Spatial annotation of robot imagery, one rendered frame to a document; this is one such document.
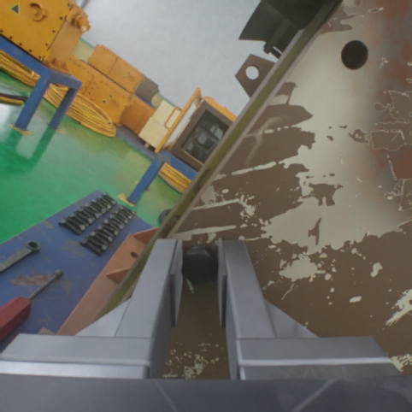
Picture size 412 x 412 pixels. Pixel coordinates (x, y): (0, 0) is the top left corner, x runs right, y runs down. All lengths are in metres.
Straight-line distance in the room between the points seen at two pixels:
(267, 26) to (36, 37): 2.86
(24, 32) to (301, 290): 3.27
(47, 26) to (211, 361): 3.18
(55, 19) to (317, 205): 3.15
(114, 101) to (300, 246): 6.14
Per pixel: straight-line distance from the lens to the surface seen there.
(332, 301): 0.19
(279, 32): 0.55
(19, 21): 3.38
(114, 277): 0.63
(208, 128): 3.03
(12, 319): 0.47
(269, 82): 0.18
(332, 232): 0.17
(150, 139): 6.13
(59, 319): 0.54
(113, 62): 9.24
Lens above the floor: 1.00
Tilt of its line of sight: 12 degrees down
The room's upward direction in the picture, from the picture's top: 36 degrees clockwise
